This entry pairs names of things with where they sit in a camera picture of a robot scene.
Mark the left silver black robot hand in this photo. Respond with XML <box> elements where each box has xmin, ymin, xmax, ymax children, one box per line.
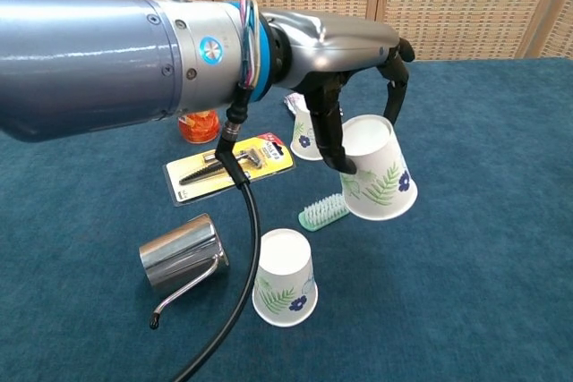
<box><xmin>268</xmin><ymin>8</ymin><xmax>415</xmax><ymax>176</ymax></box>

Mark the paper cup large blue flower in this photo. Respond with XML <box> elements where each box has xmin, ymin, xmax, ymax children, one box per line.
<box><xmin>289</xmin><ymin>106</ymin><xmax>324</xmax><ymax>162</ymax></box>

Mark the paper cup green fern print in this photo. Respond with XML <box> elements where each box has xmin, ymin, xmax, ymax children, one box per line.
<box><xmin>338</xmin><ymin>114</ymin><xmax>419</xmax><ymax>222</ymax></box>
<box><xmin>252</xmin><ymin>228</ymin><xmax>319</xmax><ymax>328</ymax></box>

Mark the white foil packet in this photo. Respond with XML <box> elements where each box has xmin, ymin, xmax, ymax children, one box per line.
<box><xmin>283</xmin><ymin>91</ymin><xmax>310</xmax><ymax>115</ymax></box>

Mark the razor in yellow blister pack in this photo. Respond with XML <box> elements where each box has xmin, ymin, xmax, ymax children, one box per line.
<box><xmin>162</xmin><ymin>132</ymin><xmax>297</xmax><ymax>208</ymax></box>

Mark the iced tea bottle yellow cap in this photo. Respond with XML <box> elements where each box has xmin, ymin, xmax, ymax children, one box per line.
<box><xmin>177</xmin><ymin>109</ymin><xmax>221</xmax><ymax>145</ymax></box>

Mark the stainless steel milk pitcher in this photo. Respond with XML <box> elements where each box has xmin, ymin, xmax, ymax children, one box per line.
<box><xmin>138</xmin><ymin>213</ymin><xmax>230</xmax><ymax>331</ymax></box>

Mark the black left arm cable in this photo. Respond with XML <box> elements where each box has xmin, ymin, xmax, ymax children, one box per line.
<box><xmin>172</xmin><ymin>84</ymin><xmax>261</xmax><ymax>382</ymax></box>

